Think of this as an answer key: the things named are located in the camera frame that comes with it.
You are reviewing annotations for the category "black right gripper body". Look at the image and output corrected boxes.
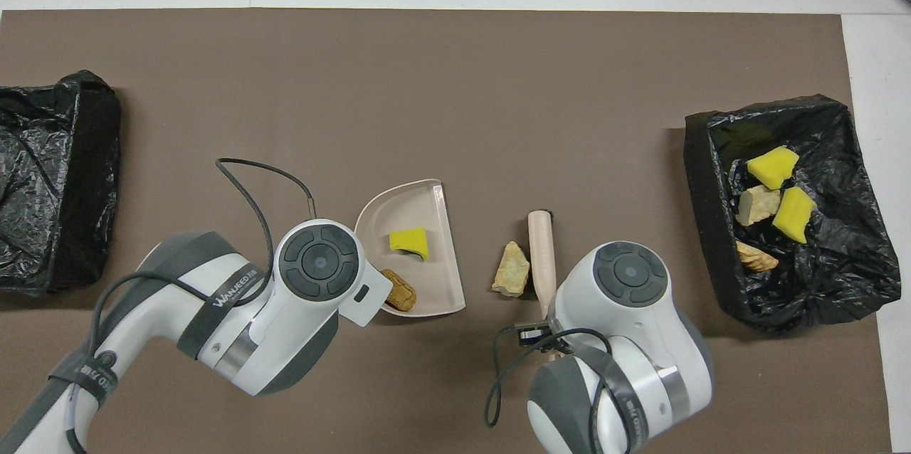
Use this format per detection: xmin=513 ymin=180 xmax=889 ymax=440
xmin=515 ymin=322 xmax=554 ymax=349

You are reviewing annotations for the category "pale crusty bread chunk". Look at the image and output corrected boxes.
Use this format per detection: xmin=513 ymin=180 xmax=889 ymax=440
xmin=490 ymin=241 xmax=532 ymax=298

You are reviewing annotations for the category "beige plastic dustpan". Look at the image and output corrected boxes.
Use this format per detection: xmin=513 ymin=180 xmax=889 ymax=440
xmin=354 ymin=179 xmax=467 ymax=318

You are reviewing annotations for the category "brown bread roll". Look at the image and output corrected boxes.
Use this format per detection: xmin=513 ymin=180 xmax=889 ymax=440
xmin=380 ymin=268 xmax=418 ymax=312

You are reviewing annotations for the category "yellow sponge piece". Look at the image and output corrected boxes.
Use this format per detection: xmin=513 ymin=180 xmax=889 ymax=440
xmin=772 ymin=186 xmax=818 ymax=245
xmin=746 ymin=145 xmax=801 ymax=191
xmin=389 ymin=227 xmax=431 ymax=262

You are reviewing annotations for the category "small golden croissant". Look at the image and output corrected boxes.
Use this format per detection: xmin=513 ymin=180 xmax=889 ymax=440
xmin=735 ymin=240 xmax=780 ymax=274
xmin=735 ymin=185 xmax=782 ymax=228

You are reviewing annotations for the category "black bag lined bin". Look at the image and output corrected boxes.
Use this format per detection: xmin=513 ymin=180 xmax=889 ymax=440
xmin=0 ymin=70 xmax=123 ymax=296
xmin=683 ymin=93 xmax=902 ymax=334

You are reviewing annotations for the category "brown paper table mat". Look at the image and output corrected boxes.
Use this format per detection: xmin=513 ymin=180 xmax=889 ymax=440
xmin=0 ymin=8 xmax=894 ymax=454

